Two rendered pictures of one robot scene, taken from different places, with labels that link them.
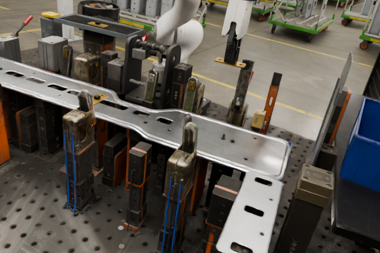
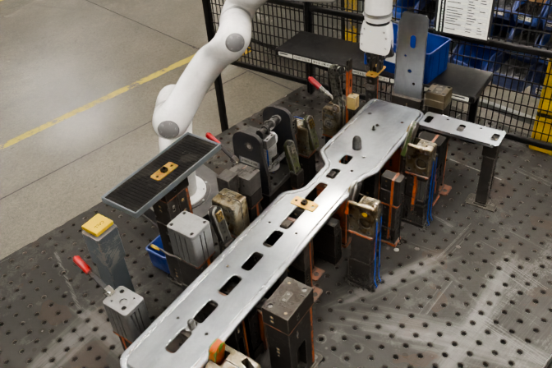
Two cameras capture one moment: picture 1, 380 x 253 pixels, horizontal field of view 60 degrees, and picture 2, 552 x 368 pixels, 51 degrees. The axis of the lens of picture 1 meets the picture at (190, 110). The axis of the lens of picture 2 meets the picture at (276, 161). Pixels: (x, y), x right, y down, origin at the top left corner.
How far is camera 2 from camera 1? 1.88 m
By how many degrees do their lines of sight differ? 60
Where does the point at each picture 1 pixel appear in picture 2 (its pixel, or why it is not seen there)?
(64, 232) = (406, 287)
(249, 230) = (479, 132)
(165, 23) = (187, 108)
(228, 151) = (393, 129)
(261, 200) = (450, 123)
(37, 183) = (336, 319)
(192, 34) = not seen: hidden behind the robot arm
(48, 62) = (209, 247)
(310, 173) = (438, 91)
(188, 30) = not seen: hidden behind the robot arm
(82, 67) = (244, 208)
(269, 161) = (403, 112)
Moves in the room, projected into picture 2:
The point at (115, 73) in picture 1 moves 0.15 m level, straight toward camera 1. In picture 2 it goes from (257, 182) to (305, 181)
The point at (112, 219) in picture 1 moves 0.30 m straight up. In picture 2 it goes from (387, 255) to (391, 188)
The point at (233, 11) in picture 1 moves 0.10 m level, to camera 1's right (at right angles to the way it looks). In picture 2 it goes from (390, 34) to (394, 20)
